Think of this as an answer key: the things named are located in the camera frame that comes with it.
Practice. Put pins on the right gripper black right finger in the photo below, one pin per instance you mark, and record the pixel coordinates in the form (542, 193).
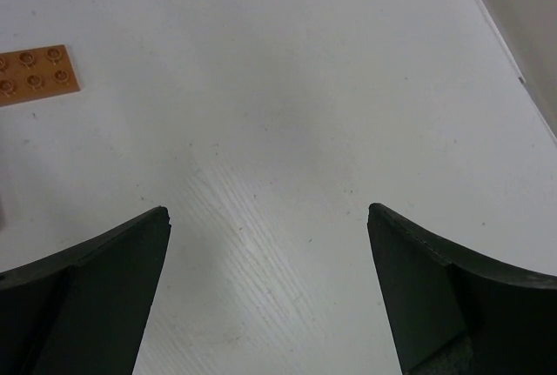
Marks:
(452, 310)

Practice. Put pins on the orange lego brick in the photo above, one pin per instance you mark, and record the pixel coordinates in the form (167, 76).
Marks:
(33, 74)

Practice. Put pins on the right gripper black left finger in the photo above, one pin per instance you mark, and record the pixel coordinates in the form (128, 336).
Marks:
(83, 310)

